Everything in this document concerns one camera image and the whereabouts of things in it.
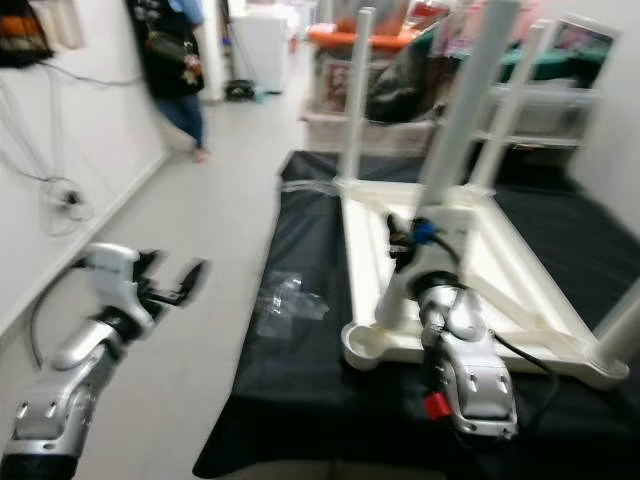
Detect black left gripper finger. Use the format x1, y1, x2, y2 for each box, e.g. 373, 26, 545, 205
175, 258, 211, 301

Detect clear tape strip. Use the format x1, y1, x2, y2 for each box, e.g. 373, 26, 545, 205
280, 178, 346, 198

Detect clear tape cross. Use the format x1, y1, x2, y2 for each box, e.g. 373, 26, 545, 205
255, 272, 331, 341

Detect white plastic table top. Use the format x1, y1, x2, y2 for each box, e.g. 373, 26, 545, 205
340, 180, 631, 391

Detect shiny black bag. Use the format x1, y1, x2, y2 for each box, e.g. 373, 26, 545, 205
370, 30, 446, 123

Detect orange-lidded storage box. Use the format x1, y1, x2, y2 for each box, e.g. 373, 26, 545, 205
305, 25, 421, 116

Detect black tablecloth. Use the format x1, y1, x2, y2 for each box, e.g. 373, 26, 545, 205
192, 150, 640, 479

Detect clear plastic storage container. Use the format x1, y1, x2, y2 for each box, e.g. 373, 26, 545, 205
470, 80, 601, 141

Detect translucent pink plastic container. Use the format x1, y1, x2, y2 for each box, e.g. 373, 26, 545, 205
440, 0, 496, 56

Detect steel cooking pot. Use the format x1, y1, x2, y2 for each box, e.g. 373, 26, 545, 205
335, 0, 411, 33

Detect white chest freezer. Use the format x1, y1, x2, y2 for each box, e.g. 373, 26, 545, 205
232, 8, 293, 93

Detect black crossbody bag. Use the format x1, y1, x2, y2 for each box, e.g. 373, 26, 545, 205
145, 30, 206, 81

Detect green pot lid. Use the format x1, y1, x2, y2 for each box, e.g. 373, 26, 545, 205
455, 45, 611, 86

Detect person in black apron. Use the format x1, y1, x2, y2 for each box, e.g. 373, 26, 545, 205
130, 0, 211, 163

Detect framed picture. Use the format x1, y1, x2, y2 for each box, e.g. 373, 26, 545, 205
555, 15, 619, 61

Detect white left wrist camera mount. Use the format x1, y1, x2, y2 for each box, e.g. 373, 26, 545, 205
82, 243, 151, 321

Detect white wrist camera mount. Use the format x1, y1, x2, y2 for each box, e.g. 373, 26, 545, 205
82, 243, 151, 321
405, 205, 471, 291

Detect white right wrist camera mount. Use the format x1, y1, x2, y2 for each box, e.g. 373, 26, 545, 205
405, 205, 471, 291

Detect black coiled hose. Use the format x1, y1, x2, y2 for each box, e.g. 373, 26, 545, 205
225, 78, 261, 103

